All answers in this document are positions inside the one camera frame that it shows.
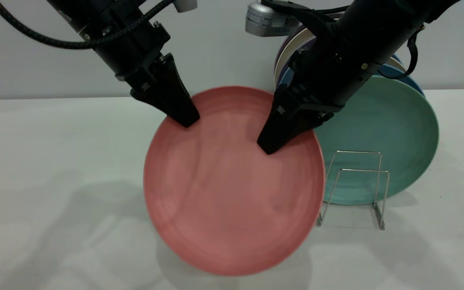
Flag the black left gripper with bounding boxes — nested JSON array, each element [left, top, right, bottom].
[[47, 0, 201, 128]]

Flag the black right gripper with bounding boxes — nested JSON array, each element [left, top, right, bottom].
[[256, 0, 429, 156]]

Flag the pink round plate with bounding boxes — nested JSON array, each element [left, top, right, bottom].
[[143, 85, 326, 277]]

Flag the dark purple round plate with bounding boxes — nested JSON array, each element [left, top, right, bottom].
[[276, 64, 295, 83], [274, 34, 302, 57]]

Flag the beige round plate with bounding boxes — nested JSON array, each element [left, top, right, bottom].
[[385, 56, 406, 70], [274, 28, 318, 81]]

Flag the green round plate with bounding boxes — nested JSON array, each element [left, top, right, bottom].
[[313, 75, 439, 206]]

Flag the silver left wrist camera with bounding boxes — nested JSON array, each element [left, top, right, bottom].
[[174, 0, 198, 12]]

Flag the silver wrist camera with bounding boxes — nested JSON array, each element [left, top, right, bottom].
[[174, 0, 198, 12], [245, 2, 301, 37]]

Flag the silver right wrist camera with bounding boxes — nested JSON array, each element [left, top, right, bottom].
[[245, 2, 301, 37]]

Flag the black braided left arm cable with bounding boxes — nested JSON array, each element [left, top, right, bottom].
[[0, 0, 174, 50]]

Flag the thin black camera cable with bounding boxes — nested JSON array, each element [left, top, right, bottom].
[[296, 5, 351, 17]]

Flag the silver wire plate rack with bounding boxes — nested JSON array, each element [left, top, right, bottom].
[[317, 150, 390, 231]]

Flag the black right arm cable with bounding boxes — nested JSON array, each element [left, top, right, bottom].
[[379, 24, 420, 80]]

